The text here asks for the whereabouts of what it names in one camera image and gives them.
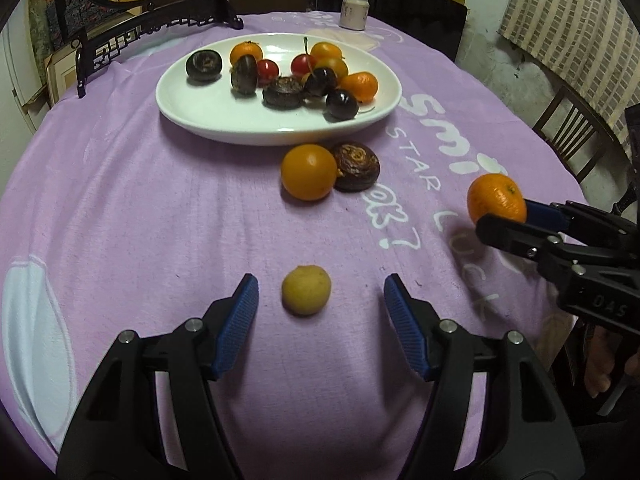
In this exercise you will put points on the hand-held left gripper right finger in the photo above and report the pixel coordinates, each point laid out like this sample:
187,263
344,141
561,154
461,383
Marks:
405,325

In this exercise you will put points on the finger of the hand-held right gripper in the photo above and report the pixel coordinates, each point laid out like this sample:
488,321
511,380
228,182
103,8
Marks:
545,213
505,236

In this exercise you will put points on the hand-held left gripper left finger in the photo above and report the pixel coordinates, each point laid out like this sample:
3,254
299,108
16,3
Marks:
240,325

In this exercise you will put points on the mandarin orange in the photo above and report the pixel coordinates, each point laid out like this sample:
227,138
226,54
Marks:
495,197
361,86
247,50

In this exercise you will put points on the small yellow fruit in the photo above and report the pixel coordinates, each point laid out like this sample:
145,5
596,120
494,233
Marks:
306,290

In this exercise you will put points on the white oval plate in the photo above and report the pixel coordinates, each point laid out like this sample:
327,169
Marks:
215,110

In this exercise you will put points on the yellowish smooth orange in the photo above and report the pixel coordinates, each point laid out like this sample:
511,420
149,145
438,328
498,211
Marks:
337,67

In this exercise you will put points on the dark cherry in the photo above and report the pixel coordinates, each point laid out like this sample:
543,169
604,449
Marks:
320,83

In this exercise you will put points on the red cherry tomato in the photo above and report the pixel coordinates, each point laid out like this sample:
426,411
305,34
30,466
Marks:
301,64
269,70

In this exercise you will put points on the person's right hand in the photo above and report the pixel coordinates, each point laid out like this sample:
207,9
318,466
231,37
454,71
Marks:
600,365

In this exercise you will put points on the dark wooden chair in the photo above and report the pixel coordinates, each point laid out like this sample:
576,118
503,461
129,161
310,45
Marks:
575,130

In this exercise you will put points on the purple printed tablecloth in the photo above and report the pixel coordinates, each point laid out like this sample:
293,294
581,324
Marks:
150,220

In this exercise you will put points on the white ceramic cup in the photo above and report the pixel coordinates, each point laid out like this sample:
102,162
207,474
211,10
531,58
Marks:
354,14

